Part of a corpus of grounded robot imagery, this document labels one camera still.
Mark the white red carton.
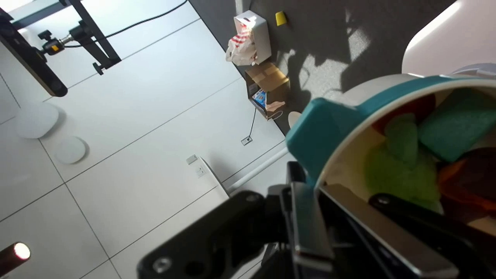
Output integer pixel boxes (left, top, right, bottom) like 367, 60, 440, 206
225, 9, 274, 68

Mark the round white ceiling disc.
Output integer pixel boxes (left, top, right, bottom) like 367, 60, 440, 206
53, 135, 90, 166
14, 100, 62, 141

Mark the teal sponge toy piece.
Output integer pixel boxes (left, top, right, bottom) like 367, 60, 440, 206
417, 86, 496, 164

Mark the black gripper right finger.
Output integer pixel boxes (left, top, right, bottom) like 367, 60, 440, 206
367, 192, 496, 279

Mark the white bowl teal rim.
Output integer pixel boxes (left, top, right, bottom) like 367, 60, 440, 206
285, 74, 496, 240

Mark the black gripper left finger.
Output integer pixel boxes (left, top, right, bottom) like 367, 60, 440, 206
136, 179, 462, 279

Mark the small yellow object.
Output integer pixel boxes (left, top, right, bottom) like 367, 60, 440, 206
273, 9, 288, 28

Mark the green felt toy piece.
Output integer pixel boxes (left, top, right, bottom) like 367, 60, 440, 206
364, 113, 445, 214

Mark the open brown cardboard box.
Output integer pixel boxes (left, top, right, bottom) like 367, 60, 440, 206
243, 60, 295, 121

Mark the orange red toy piece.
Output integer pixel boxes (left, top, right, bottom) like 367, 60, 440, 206
437, 145, 496, 214

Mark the black camera tripod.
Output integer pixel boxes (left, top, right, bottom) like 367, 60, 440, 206
0, 0, 124, 99

